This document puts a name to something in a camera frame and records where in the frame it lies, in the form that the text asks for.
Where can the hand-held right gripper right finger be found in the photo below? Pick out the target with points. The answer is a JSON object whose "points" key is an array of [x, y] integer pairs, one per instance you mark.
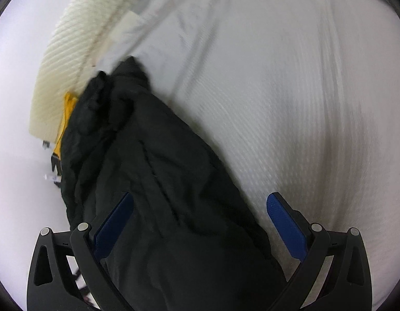
{"points": [[285, 226]]}

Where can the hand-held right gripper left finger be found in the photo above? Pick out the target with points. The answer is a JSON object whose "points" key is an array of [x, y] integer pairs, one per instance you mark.
{"points": [[111, 230]]}

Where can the black puffer jacket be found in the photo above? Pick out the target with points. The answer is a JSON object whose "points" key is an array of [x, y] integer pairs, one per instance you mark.
{"points": [[154, 184]]}

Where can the grey bed cover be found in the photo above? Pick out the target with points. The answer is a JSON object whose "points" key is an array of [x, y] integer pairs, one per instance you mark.
{"points": [[284, 103]]}

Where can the yellow pillow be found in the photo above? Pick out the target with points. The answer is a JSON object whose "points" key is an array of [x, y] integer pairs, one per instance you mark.
{"points": [[69, 113]]}

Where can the cream quilted headboard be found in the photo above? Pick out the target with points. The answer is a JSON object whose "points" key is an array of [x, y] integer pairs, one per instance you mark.
{"points": [[73, 55]]}

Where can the wall socket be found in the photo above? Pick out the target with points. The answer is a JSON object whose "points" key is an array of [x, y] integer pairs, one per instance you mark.
{"points": [[46, 144]]}

